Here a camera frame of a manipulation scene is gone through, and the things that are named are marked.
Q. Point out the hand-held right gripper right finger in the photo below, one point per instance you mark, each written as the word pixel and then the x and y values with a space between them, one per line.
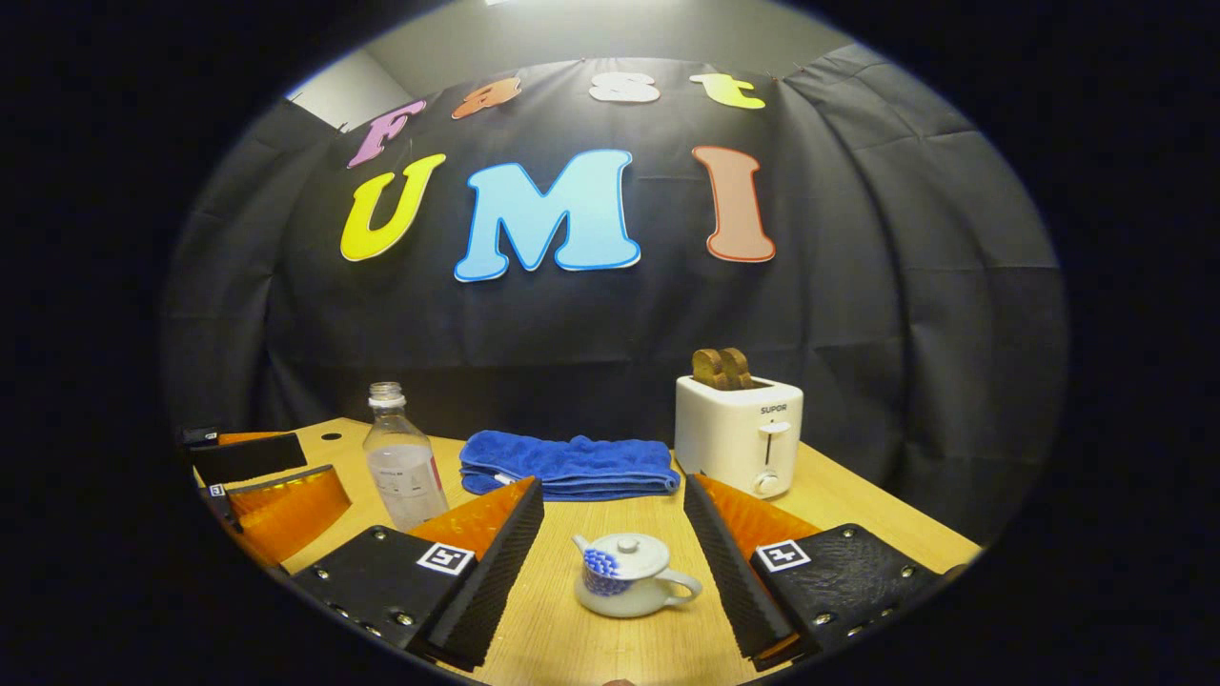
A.
pixel 724 562

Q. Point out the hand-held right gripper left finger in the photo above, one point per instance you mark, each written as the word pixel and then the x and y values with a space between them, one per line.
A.
pixel 500 562

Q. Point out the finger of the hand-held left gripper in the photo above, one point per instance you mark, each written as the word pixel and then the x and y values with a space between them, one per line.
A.
pixel 253 457
pixel 286 510

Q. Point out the white blue-patterned teacup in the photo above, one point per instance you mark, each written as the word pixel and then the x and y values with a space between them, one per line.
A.
pixel 620 597

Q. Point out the clear plastic water bottle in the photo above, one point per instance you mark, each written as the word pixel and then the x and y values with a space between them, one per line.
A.
pixel 405 486

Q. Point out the blue folded towel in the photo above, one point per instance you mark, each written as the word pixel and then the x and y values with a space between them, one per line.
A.
pixel 572 465

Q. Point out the white toaster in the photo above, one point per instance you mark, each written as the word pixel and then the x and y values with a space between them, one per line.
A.
pixel 734 433

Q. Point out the brown bread slice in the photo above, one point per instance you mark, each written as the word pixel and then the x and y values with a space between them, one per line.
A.
pixel 707 370
pixel 737 370

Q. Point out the black backdrop cloth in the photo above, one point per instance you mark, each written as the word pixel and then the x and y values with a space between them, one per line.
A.
pixel 858 286

